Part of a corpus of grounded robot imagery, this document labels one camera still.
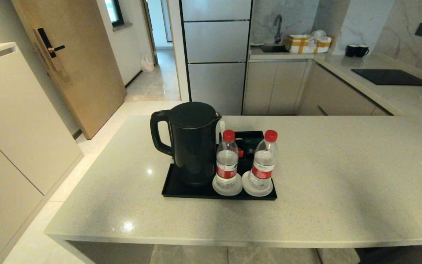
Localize black electric kettle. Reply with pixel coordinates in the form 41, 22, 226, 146
150, 102, 222, 187

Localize red-capped plastic water bottle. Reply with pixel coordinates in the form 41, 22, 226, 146
215, 130, 240, 189
249, 130, 279, 191

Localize black condiment holder box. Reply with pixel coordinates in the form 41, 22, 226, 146
219, 131, 266, 172

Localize white paper coaster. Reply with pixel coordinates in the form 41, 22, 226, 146
242, 171, 274, 197
212, 172, 243, 196

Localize black serving tray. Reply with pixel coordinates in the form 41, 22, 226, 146
161, 145, 278, 201

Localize beige kitchen base cabinets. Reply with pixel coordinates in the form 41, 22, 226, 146
243, 59, 395, 116

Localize silver refrigerator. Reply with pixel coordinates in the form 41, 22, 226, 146
180, 0, 253, 116

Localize white tied plastic bag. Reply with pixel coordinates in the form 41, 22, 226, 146
140, 54, 155, 72

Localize steel kitchen sink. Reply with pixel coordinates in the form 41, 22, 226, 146
260, 44, 289, 54

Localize chrome kitchen faucet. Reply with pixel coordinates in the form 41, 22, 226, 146
274, 14, 283, 44

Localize cardboard box with yellow tape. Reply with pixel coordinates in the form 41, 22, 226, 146
285, 34, 332, 54

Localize light wooden door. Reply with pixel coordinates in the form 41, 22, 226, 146
11, 0, 127, 140

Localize dark framed window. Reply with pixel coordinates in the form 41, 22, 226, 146
104, 0, 124, 28

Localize black induction cooktop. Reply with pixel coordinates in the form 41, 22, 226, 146
351, 69, 422, 87

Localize white cabinet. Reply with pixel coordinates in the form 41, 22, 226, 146
0, 42, 84, 264

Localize black door lock handle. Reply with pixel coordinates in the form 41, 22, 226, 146
33, 27, 66, 73

